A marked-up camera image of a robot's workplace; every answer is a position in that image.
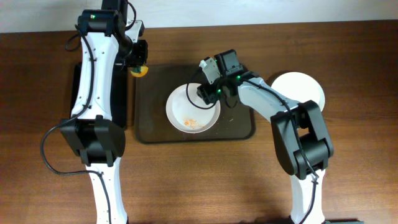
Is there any green and yellow sponge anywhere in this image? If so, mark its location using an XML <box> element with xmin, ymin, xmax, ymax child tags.
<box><xmin>130</xmin><ymin>65</ymin><xmax>149</xmax><ymax>78</ymax></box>

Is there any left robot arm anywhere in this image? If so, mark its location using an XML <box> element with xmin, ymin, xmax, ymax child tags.
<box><xmin>59</xmin><ymin>1</ymin><xmax>148</xmax><ymax>223</ymax></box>

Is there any pale blue-white plate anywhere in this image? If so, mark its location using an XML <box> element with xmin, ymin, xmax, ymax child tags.
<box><xmin>271</xmin><ymin>72</ymin><xmax>325</xmax><ymax>111</ymax></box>

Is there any black rectangular tray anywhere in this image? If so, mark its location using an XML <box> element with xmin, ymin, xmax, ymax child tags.
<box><xmin>70</xmin><ymin>62</ymin><xmax>128</xmax><ymax>128</ymax></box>

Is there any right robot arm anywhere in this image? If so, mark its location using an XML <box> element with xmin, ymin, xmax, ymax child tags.
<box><xmin>197</xmin><ymin>49</ymin><xmax>334</xmax><ymax>223</ymax></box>

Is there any brown serving tray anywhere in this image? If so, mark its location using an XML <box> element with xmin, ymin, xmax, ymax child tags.
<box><xmin>134</xmin><ymin>64</ymin><xmax>256</xmax><ymax>144</ymax></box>

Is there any white bowl plate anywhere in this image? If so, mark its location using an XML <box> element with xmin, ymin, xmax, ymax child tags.
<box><xmin>165</xmin><ymin>84</ymin><xmax>221</xmax><ymax>134</ymax></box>

